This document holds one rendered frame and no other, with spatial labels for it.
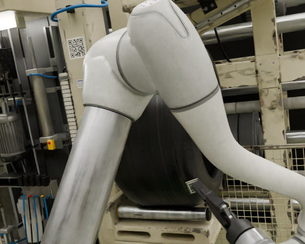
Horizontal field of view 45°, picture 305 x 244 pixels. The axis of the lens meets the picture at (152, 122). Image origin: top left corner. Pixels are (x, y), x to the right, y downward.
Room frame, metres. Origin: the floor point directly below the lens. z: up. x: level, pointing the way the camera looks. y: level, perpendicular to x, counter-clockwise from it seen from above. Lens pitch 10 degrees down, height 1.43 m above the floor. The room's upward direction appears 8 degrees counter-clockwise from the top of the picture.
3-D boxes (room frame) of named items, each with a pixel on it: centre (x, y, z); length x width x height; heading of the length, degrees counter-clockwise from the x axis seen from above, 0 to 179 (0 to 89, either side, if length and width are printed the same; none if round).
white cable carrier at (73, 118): (1.42, 0.30, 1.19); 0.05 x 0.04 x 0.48; 157
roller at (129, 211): (1.20, 0.02, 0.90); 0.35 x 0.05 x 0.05; 67
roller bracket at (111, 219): (1.41, 0.13, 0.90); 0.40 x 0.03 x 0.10; 157
